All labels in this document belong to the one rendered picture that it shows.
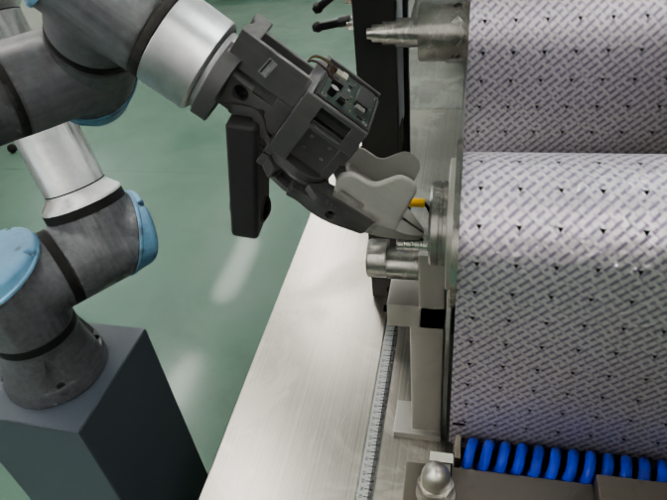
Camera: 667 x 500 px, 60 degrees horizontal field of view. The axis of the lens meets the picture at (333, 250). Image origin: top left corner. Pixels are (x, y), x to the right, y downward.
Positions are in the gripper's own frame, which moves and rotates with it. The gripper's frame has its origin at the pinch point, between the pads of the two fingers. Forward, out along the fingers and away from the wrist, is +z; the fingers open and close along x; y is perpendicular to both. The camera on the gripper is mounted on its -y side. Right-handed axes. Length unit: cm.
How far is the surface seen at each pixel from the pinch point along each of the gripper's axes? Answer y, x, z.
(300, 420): -36.9, 4.0, 11.2
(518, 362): -1.6, -4.2, 14.7
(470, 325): -1.2, -4.2, 8.8
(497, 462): -10.8, -7.3, 21.2
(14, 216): -238, 165, -89
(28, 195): -241, 185, -93
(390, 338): -30.2, 19.9, 19.0
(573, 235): 10.4, -3.3, 8.0
